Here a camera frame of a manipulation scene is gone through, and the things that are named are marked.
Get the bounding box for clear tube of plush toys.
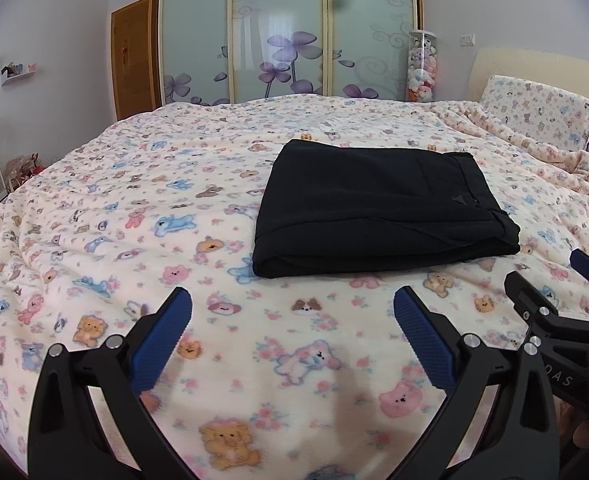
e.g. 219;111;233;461
407;30;441;103

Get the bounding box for cream bed headboard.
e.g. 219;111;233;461
467;47;589;111

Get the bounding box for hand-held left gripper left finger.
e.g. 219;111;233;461
27;286;194;480

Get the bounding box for person's right hand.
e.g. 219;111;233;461
560;401;589;451

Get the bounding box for black pants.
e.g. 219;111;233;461
252;139;521;279

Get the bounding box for brown wooden door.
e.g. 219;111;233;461
111;0;161;122

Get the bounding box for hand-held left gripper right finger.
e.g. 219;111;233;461
393;285;560;480

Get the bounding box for frosted glass sliding wardrobe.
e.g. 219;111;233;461
149;0;425;108

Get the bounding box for animal print pillow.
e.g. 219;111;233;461
479;75;589;152

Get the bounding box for white wall shelf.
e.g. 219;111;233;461
0;61;38;86

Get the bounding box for animal print fleece blanket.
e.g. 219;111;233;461
0;97;589;480

